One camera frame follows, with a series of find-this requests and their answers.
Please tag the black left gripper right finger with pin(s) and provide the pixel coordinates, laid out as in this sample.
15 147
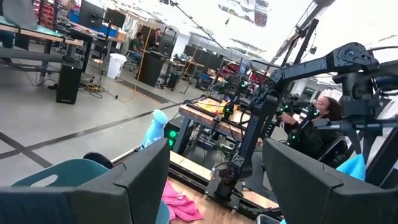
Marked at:
317 199

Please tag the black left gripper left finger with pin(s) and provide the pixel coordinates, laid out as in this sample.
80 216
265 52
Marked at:
124 199

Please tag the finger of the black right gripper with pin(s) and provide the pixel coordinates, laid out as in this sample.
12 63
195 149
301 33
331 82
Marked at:
384 158
354 141

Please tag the blue microfiber towel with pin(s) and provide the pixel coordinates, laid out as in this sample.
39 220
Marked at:
353 169

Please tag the pink microfiber towel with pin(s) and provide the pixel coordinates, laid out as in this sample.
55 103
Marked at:
180 202

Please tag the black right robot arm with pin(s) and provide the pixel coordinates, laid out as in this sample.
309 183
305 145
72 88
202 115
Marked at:
258 124

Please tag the person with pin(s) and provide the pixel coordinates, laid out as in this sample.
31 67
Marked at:
157 37
136 46
311 140

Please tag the blue-grey plastic bin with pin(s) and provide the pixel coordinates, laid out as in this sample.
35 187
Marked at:
77 171

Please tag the clear plastic bin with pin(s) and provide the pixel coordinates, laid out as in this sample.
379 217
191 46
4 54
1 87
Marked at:
265 220

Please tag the light blue spray bottle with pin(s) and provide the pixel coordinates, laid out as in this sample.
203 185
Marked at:
154 130

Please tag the black computer green fans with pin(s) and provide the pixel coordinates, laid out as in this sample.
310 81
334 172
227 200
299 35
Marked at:
172 134

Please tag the grey overhead rig beam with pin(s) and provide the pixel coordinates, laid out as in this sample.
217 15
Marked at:
306 20

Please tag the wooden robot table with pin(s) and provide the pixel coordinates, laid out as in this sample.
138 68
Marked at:
205 116

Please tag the black computer tower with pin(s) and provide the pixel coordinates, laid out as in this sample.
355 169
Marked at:
68 84

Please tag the black cabinet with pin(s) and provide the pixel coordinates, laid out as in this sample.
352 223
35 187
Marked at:
150 70

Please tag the white trash bin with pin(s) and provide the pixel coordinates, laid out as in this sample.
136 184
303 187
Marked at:
115 65

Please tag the black monitor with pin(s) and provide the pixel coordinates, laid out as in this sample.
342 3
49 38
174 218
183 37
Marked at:
115 18
90 14

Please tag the wooden workbench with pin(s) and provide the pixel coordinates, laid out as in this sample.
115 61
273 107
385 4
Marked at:
31 33

